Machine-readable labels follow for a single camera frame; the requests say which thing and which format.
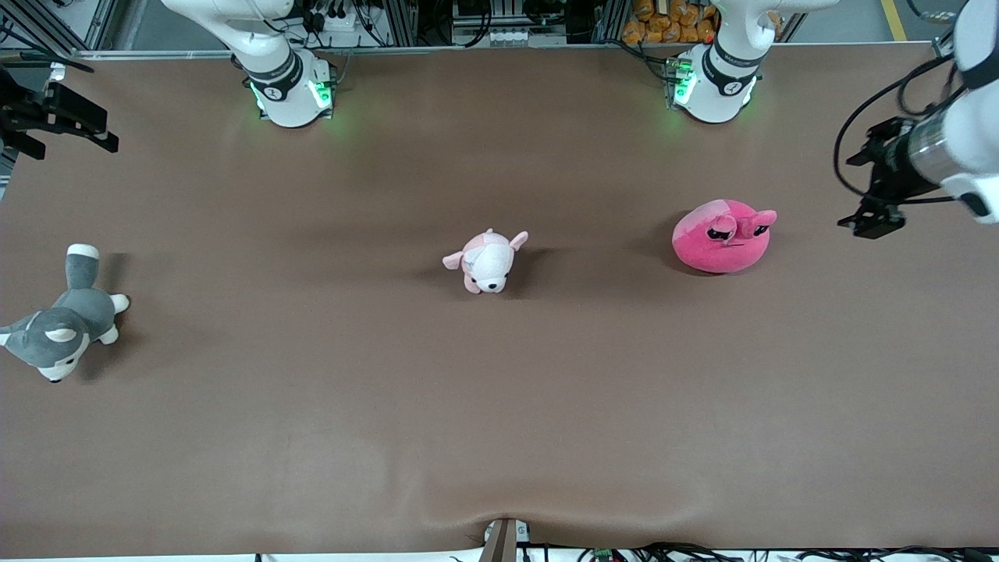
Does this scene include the brown table mat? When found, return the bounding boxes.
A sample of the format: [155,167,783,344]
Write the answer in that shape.
[0,43,999,559]

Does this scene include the aluminium frame post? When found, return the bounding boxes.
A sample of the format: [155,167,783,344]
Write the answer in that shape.
[0,0,118,57]

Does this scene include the hot pink round plush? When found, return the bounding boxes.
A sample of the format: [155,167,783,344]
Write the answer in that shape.
[671,199,778,275]

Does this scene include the orange bags heap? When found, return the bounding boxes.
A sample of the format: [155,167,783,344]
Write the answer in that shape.
[622,0,719,45]

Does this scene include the black cable bundle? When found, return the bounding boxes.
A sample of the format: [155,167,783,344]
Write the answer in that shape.
[578,541,999,562]

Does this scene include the white power strip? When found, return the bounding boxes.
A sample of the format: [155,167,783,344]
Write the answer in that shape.
[312,0,364,32]

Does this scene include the silver table edge rail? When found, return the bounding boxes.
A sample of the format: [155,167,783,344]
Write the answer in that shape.
[51,41,957,63]

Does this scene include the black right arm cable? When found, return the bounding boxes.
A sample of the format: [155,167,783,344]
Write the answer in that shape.
[0,47,96,75]

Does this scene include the pale pink dog plush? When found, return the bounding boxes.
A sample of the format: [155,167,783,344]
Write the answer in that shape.
[442,228,530,295]

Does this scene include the metal table edge bracket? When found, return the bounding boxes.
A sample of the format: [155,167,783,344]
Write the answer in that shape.
[478,517,533,562]

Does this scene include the grey husky plush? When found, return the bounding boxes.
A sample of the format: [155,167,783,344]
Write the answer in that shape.
[0,244,130,383]

